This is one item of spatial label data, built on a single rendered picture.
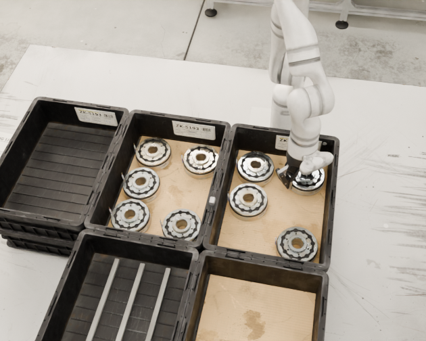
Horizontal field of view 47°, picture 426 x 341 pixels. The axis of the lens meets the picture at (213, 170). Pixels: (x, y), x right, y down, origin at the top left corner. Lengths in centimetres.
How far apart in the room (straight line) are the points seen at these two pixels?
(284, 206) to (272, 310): 29
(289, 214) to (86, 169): 60
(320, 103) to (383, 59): 200
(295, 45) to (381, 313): 73
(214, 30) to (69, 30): 92
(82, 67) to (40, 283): 87
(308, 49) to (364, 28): 219
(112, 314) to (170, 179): 41
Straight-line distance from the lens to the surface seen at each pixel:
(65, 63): 201
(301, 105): 108
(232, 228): 130
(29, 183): 150
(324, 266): 116
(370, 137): 170
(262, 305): 122
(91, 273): 130
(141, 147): 144
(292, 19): 108
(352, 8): 317
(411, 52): 317
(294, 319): 121
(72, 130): 158
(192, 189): 137
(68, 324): 126
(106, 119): 150
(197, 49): 304
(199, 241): 117
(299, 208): 134
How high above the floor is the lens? 197
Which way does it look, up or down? 54 degrees down
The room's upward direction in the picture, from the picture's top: 4 degrees counter-clockwise
